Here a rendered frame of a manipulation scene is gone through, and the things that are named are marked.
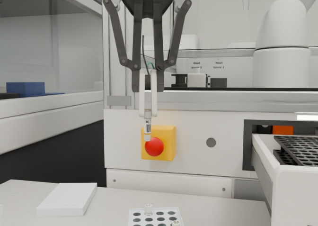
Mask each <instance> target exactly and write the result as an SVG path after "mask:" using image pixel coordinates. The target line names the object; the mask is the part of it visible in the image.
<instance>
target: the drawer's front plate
mask: <svg viewBox="0 0 318 226"><path fill-rule="evenodd" d="M271 226H318V167H310V166H294V165H278V166H276V167H275V169H274V173H273V196H272V220H271Z"/></svg>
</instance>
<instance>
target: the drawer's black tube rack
mask: <svg viewBox="0 0 318 226"><path fill-rule="evenodd" d="M274 139H275V141H276V142H277V143H278V144H279V145H280V146H281V149H280V150H276V149H273V155H274V156H275V157H276V159H277V160H278V162H279V163H280V165H294V166H304V165H309V166H316V167H317V166H318V137H303V136H274Z"/></svg>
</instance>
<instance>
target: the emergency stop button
mask: <svg viewBox="0 0 318 226"><path fill-rule="evenodd" d="M163 150H164V144H163V142H162V141H161V140H160V139H159V138H157V137H151V138H150V141H146V143H145V151H146V152H147V154H149V155H150V156H159V155H160V154H161V153H162V152H163Z"/></svg>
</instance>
